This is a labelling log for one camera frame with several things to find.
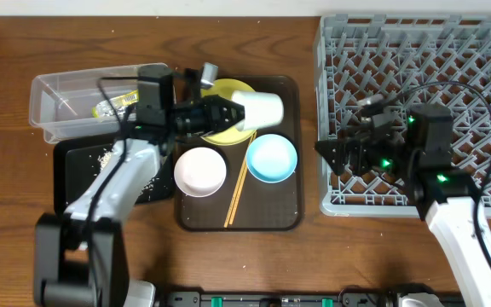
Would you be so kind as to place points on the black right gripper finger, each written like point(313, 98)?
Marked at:
point(358, 157)
point(335, 153)

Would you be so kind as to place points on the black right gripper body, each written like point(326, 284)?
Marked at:
point(390, 155)

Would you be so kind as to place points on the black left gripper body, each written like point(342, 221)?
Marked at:
point(210, 116)

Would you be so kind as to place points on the small white cup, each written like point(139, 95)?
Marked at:
point(262, 110)

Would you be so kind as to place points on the white bowl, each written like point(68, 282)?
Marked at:
point(200, 172)

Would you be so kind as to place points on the pile of rice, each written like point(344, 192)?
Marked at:
point(105, 158)

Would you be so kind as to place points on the green snack wrapper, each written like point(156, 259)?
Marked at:
point(117, 104)

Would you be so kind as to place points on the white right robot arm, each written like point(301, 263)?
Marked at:
point(446, 197)

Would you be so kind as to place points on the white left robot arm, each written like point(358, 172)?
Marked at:
point(80, 259)

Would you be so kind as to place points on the grey dishwasher rack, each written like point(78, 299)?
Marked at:
point(444, 59)

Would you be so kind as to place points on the black waste tray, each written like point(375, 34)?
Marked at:
point(77, 162)

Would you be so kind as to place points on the clear plastic waste bin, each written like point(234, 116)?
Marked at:
point(61, 104)

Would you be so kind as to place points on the yellow plate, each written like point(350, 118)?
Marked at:
point(225, 87)

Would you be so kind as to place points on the wooden chopstick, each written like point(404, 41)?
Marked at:
point(242, 187)
point(238, 183)

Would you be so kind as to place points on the light blue bowl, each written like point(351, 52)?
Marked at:
point(271, 158)

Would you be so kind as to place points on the dark brown serving tray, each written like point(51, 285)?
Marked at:
point(261, 206)

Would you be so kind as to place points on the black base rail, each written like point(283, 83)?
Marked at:
point(354, 296)

